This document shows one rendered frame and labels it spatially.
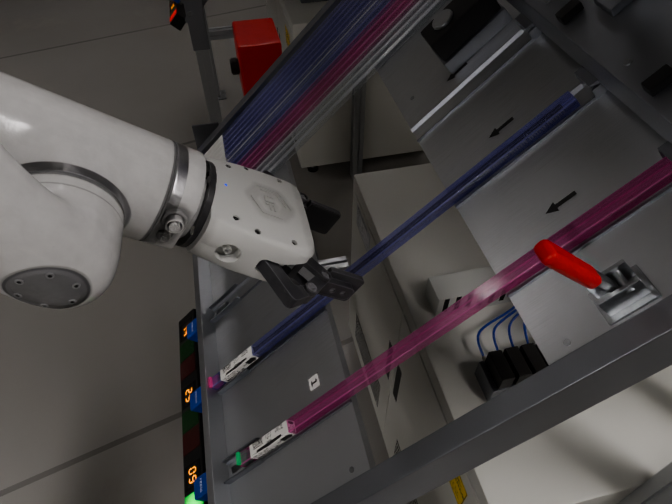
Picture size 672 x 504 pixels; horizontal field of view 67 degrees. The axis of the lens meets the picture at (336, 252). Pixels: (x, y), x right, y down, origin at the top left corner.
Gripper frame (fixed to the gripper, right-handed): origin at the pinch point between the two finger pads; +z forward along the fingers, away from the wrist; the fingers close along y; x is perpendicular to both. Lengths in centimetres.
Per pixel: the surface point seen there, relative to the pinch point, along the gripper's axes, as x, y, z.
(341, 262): 42, 52, 48
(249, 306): 18.9, 7.7, 1.8
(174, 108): 95, 189, 29
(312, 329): 9.8, -1.9, 3.4
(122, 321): 106, 70, 14
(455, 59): -18.8, 14.6, 6.8
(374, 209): 15, 37, 32
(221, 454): 25.9, -8.9, -0.1
